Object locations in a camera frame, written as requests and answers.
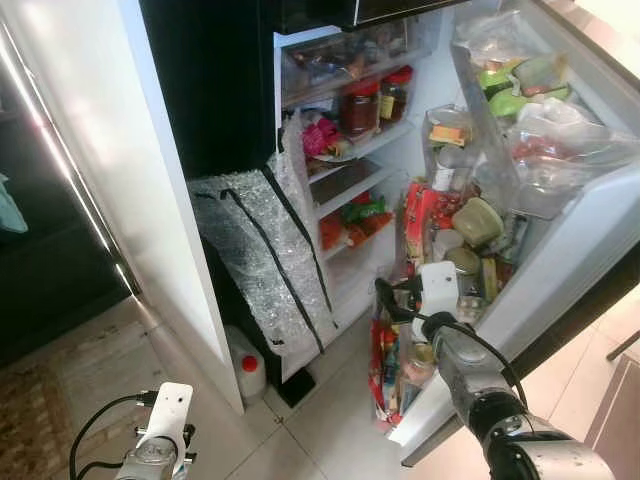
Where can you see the olive green lidded container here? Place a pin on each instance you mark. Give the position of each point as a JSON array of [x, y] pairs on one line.
[[478, 222]]

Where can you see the red sachet bundle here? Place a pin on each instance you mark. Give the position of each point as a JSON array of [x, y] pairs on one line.
[[382, 370]]

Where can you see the green plastic bags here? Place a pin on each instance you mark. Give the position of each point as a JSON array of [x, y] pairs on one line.
[[510, 95]]

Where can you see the bubble wrap sheet black tape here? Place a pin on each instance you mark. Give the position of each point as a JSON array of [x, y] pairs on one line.
[[250, 260]]

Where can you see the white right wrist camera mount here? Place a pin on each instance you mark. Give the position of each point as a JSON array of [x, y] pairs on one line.
[[440, 288]]

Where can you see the orange label carton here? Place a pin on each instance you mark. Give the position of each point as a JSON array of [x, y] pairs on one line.
[[450, 130]]

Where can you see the red snack bag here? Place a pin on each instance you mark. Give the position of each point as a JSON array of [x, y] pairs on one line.
[[415, 220]]

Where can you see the brown wooden furniture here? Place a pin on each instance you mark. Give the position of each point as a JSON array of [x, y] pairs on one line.
[[620, 430]]

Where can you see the patterned floor rug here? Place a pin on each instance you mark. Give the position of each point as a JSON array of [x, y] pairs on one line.
[[50, 410]]

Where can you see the pink bag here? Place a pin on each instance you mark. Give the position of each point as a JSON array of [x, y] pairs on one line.
[[320, 138]]

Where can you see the small dark red-lid jar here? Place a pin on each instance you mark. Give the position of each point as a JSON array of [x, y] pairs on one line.
[[395, 100]]

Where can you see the clear bag with red contents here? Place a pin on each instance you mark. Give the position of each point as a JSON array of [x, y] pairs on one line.
[[560, 140]]

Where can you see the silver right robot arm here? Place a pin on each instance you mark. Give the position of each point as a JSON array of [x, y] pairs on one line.
[[462, 368]]

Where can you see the fridge door with shelves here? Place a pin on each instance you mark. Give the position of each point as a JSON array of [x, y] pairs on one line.
[[560, 270]]

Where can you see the green and red packet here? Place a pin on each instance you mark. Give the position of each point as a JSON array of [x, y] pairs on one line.
[[365, 210]]

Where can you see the clear fridge drawer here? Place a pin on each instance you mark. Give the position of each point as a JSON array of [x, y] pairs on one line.
[[340, 60]]

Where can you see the large red-lid jar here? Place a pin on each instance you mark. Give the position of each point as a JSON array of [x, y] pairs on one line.
[[360, 110]]

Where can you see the orange packet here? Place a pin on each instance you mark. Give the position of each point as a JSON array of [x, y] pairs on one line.
[[350, 235]]

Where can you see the jar with gold lid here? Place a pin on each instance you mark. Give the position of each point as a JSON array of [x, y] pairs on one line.
[[462, 262]]

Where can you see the white jug with red cap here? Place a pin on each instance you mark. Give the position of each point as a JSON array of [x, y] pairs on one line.
[[240, 375]]

